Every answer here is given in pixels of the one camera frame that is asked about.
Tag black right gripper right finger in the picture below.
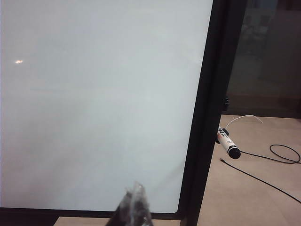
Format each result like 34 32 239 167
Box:
131 180 153 226

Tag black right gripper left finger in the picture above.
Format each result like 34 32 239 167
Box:
107 185 134 226

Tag white marker pen black cap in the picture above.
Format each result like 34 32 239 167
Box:
215 126 241 159

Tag black cable with plug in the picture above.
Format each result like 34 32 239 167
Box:
219 158 301 203

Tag whiteboard with black frame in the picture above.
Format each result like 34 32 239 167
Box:
0 0 246 226

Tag thin white wire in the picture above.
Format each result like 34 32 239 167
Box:
226 114 264 129

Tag black cable with loop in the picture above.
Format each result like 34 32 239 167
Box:
239 144 301 164

